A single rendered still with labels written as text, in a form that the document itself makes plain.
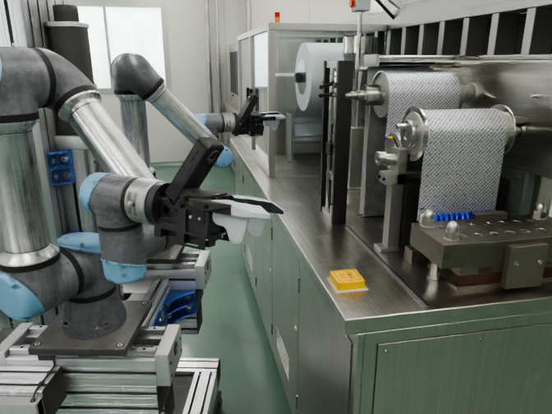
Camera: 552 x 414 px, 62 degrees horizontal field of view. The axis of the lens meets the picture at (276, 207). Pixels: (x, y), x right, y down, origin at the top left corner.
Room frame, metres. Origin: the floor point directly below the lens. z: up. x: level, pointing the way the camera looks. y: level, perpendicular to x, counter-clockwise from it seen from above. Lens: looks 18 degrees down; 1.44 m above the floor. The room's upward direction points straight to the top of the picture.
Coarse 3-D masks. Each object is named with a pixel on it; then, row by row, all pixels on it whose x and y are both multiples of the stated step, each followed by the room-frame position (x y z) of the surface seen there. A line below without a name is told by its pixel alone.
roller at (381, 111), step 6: (456, 72) 1.52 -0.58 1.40; (378, 78) 1.52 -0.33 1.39; (384, 78) 1.47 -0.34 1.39; (378, 84) 1.52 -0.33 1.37; (384, 84) 1.47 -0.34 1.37; (462, 84) 1.48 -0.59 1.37; (462, 90) 1.47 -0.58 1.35; (462, 96) 1.47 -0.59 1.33; (384, 102) 1.46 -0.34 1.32; (462, 102) 1.47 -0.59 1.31; (378, 108) 1.51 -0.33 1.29; (384, 108) 1.46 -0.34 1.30; (378, 114) 1.50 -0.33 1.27; (384, 114) 1.45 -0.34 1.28
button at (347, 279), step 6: (336, 270) 1.07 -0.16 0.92; (342, 270) 1.07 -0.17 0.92; (348, 270) 1.07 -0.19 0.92; (354, 270) 1.07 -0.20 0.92; (330, 276) 1.06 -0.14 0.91; (336, 276) 1.04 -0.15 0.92; (342, 276) 1.04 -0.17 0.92; (348, 276) 1.04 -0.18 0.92; (354, 276) 1.04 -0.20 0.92; (360, 276) 1.04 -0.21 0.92; (336, 282) 1.02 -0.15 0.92; (342, 282) 1.01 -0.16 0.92; (348, 282) 1.01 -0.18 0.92; (354, 282) 1.01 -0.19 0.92; (360, 282) 1.01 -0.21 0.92; (342, 288) 1.00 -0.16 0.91; (348, 288) 1.01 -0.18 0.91; (354, 288) 1.01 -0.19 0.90
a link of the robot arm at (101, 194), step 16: (96, 176) 0.76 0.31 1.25; (112, 176) 0.75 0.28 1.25; (128, 176) 0.75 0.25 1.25; (80, 192) 0.75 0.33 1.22; (96, 192) 0.73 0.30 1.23; (112, 192) 0.72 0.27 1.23; (96, 208) 0.73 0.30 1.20; (112, 208) 0.71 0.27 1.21; (112, 224) 0.72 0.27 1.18; (128, 224) 0.73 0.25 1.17
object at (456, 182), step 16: (432, 160) 1.19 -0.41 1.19; (448, 160) 1.20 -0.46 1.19; (464, 160) 1.21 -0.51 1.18; (480, 160) 1.21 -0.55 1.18; (496, 160) 1.22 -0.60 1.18; (432, 176) 1.19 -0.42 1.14; (448, 176) 1.20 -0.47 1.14; (464, 176) 1.21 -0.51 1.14; (480, 176) 1.22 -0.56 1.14; (496, 176) 1.23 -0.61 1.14; (432, 192) 1.19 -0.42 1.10; (448, 192) 1.20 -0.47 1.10; (464, 192) 1.21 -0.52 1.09; (480, 192) 1.22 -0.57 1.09; (496, 192) 1.23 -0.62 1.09; (432, 208) 1.19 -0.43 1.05; (448, 208) 1.20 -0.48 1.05; (464, 208) 1.21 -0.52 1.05; (480, 208) 1.22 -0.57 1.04
